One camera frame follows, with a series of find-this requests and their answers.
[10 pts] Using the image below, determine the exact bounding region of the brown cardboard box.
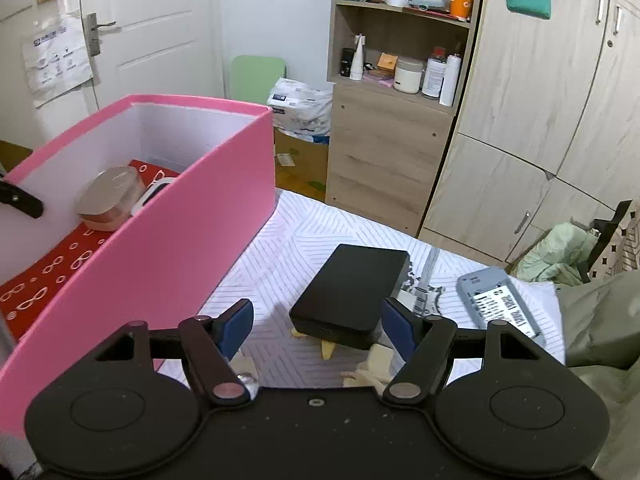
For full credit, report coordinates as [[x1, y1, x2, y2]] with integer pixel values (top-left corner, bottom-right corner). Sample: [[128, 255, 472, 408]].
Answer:
[[274, 127, 331, 201]]

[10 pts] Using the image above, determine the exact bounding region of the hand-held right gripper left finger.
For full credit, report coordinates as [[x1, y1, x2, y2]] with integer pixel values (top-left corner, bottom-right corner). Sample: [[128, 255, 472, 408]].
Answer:
[[95, 298, 255, 408]]

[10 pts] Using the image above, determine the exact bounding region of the light green clothing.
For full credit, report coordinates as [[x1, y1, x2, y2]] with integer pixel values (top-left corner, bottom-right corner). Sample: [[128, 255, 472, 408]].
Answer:
[[510, 222, 601, 283]]

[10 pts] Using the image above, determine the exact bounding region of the white printed plastic bag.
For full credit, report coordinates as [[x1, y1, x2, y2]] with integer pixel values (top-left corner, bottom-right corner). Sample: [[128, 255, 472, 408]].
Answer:
[[21, 15, 96, 108]]

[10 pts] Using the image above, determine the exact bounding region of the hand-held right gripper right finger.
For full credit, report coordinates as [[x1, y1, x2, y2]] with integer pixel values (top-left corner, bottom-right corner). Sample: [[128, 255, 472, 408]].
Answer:
[[381, 297, 546, 408]]

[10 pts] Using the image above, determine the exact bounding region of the beige round case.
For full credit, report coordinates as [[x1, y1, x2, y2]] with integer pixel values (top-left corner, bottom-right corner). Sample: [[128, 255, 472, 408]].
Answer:
[[75, 166, 146, 232]]

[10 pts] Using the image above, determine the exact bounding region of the white lidded jar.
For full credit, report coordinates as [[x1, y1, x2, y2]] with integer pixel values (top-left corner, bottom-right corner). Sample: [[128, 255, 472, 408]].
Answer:
[[393, 57, 425, 95]]

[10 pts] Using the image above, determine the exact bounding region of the beige patterned bag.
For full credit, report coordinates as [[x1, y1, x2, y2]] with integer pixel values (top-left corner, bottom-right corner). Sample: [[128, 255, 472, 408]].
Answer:
[[587, 200, 640, 281]]

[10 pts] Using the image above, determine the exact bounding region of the wooden shelf cabinet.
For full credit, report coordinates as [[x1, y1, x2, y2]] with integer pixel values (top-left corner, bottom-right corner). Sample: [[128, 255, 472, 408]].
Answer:
[[324, 0, 488, 236]]

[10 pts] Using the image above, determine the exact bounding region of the red capped bottle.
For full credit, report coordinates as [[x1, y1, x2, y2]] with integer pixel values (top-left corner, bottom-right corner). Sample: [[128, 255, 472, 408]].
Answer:
[[421, 47, 447, 99]]

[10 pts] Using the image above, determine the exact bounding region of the silver door handle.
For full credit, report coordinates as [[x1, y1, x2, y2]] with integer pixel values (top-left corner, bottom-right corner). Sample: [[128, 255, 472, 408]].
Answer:
[[85, 12, 117, 57]]

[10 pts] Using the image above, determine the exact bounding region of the white panelled door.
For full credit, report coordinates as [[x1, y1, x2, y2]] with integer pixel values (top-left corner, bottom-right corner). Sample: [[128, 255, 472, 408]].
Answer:
[[0, 0, 226, 151]]

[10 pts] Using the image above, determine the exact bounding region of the white pocket router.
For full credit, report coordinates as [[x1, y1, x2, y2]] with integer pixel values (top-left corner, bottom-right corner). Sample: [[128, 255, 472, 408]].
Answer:
[[131, 177, 177, 216]]

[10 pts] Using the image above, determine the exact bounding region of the yellow hair clip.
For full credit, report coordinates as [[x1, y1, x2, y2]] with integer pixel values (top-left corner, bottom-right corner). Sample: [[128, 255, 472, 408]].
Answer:
[[290, 327, 337, 361]]

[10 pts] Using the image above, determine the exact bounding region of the white squeeze tube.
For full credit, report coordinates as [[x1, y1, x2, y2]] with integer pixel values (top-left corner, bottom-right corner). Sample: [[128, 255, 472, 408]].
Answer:
[[349, 34, 366, 81]]

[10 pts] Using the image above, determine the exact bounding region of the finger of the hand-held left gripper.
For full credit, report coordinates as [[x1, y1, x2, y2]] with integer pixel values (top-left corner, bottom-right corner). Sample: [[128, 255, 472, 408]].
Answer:
[[0, 180, 45, 219]]

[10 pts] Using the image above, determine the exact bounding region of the pack of tissue paper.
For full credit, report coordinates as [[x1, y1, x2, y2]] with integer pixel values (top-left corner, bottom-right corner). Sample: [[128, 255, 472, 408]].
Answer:
[[266, 77, 333, 143]]

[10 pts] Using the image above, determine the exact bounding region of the light wooden wardrobe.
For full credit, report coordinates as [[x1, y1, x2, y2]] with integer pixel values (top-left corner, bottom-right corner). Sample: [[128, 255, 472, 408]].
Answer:
[[417, 0, 640, 266]]

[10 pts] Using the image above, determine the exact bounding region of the white cylinder bottle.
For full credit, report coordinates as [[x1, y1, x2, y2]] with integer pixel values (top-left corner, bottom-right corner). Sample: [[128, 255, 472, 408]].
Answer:
[[439, 54, 461, 107]]

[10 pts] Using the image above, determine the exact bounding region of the olive green blanket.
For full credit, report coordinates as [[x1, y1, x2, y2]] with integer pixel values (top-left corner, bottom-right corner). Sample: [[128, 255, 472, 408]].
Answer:
[[550, 270, 640, 480]]

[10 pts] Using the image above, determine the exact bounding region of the cream claw hair clip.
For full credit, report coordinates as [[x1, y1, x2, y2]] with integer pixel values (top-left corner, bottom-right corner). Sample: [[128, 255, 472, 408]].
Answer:
[[340, 342, 396, 396]]

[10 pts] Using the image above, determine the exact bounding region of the green folding table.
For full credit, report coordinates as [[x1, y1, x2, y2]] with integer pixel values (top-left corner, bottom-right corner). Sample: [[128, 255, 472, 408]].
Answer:
[[229, 55, 287, 106]]

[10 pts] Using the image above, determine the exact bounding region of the black portable hard drive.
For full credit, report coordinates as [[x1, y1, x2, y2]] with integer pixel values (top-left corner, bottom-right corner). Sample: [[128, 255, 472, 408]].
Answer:
[[289, 243, 412, 351]]

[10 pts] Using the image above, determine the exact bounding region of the pink cardboard box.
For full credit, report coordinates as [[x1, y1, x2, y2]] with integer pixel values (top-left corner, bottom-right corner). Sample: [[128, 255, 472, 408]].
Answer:
[[0, 94, 277, 436]]

